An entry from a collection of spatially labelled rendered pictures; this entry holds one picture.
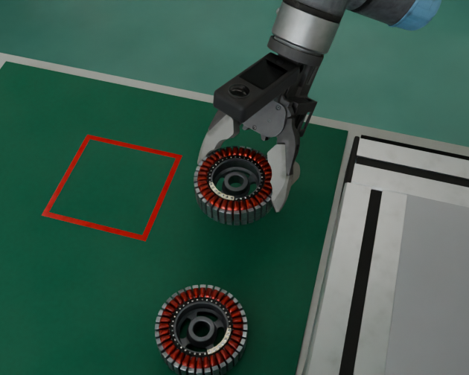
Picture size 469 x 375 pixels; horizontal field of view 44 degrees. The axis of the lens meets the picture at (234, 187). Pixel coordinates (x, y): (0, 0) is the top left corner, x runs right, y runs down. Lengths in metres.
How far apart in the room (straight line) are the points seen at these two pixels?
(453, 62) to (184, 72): 0.99
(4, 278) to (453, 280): 0.61
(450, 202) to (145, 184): 0.54
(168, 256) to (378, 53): 1.60
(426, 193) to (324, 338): 0.13
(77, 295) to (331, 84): 1.49
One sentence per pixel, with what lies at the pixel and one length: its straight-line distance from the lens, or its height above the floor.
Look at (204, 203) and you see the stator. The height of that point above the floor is 0.83.
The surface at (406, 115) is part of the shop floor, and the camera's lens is 2.06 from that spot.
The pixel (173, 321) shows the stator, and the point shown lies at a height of 0.78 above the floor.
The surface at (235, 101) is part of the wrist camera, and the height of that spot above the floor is 0.98.
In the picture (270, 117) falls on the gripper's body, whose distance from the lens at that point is 0.72.
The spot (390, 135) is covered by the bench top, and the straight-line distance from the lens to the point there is 0.96.
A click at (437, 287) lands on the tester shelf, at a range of 0.39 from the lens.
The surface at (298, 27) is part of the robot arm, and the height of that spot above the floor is 1.01.
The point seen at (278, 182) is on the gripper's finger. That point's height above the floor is 0.86.
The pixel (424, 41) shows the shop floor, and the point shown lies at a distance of 2.36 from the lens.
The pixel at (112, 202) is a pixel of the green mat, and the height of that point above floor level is 0.75.
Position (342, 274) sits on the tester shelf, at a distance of 0.38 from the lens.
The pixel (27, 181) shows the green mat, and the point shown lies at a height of 0.75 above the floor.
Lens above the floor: 1.44
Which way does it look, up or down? 54 degrees down
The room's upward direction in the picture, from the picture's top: straight up
